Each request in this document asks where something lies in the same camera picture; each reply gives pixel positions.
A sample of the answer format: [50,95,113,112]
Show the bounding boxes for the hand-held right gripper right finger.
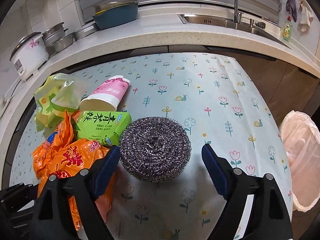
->
[201,144,293,240]

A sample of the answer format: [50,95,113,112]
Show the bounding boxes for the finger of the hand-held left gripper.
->
[0,183,42,214]

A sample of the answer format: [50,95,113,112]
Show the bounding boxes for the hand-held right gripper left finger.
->
[37,145,121,240]

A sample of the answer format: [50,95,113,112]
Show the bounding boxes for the orange plastic bag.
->
[32,110,115,232]

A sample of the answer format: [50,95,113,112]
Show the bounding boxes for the steel wool scrubber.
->
[118,116,192,182]

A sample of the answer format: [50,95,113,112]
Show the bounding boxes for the white lined trash bin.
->
[279,110,320,212]

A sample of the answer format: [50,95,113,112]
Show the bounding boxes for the green carton box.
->
[71,110,132,147]

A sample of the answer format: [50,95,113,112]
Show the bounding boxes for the floral tablecloth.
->
[10,52,293,240]

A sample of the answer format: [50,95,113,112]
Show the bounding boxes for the pink paper cup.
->
[79,75,131,112]

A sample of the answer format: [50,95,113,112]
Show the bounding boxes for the green yellow plastic packet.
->
[34,73,87,132]

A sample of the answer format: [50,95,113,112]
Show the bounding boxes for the steel bowl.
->
[45,32,75,55]

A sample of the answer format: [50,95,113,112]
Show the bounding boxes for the white rice cooker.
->
[10,32,49,82]

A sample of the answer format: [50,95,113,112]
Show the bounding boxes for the stacked steel pots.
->
[41,22,69,47]

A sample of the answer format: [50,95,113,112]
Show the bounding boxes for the steel sink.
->
[177,14,292,49]

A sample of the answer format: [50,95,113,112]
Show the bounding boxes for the blue plastic basin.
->
[92,2,139,30]

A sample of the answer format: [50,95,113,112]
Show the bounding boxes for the green dish soap bottle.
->
[280,16,293,42]

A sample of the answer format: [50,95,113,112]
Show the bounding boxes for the beige hanging cloth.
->
[297,0,314,32]

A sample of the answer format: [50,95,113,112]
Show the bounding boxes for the grey hanging cloth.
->
[285,0,298,22]

